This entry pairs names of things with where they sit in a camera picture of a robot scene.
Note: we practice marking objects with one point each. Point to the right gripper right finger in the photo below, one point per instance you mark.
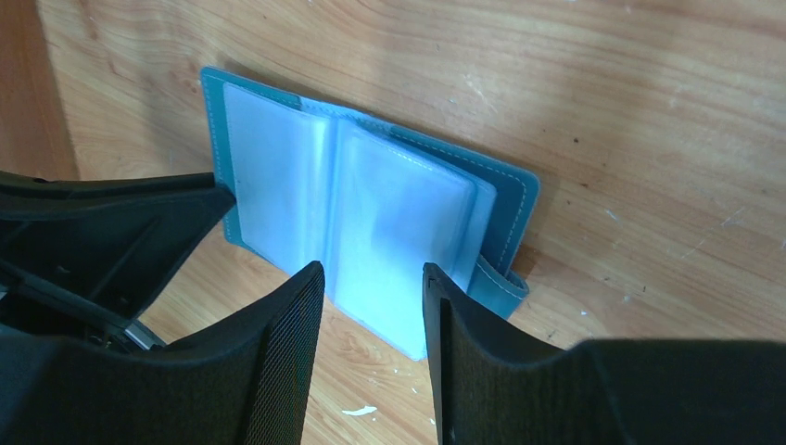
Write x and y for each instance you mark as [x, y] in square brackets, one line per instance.
[495, 384]

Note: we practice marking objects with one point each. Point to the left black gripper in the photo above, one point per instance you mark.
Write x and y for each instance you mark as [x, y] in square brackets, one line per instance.
[77, 253]

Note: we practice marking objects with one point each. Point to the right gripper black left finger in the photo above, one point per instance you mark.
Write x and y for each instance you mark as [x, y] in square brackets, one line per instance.
[243, 380]

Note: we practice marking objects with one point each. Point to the blue card holder wallet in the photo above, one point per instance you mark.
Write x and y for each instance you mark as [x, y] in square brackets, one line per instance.
[371, 200]

